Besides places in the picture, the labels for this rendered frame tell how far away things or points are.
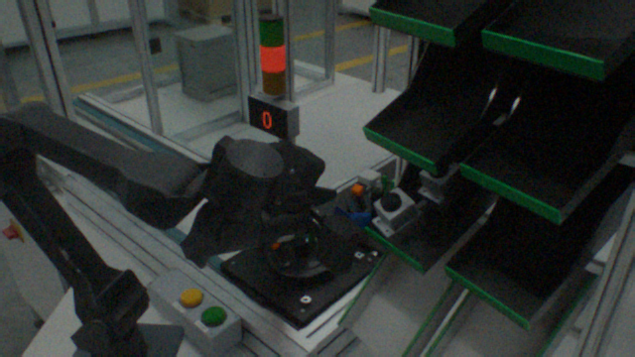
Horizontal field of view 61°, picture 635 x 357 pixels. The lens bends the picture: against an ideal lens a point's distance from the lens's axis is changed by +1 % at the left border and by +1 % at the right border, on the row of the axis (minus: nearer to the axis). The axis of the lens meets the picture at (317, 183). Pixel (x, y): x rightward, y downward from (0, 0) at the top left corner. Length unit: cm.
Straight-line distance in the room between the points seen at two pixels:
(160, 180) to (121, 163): 5
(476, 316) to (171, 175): 53
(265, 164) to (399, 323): 48
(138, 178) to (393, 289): 51
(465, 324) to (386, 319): 13
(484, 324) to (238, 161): 51
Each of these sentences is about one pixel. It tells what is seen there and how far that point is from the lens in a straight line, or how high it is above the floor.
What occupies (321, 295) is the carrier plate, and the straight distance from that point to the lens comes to 104.
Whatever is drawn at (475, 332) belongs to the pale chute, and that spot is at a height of 107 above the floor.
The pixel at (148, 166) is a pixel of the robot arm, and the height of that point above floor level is 141.
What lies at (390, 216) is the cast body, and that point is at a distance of 75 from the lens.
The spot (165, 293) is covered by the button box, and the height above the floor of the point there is 96.
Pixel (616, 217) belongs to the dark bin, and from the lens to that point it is 77.
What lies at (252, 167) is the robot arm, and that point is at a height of 144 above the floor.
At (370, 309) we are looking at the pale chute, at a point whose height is 102.
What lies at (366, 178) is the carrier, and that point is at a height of 99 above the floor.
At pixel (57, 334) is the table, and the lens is 124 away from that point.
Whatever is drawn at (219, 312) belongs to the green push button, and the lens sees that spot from 102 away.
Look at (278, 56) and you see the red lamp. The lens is 110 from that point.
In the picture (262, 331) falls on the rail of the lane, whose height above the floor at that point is 96.
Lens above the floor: 168
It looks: 32 degrees down
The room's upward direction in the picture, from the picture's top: straight up
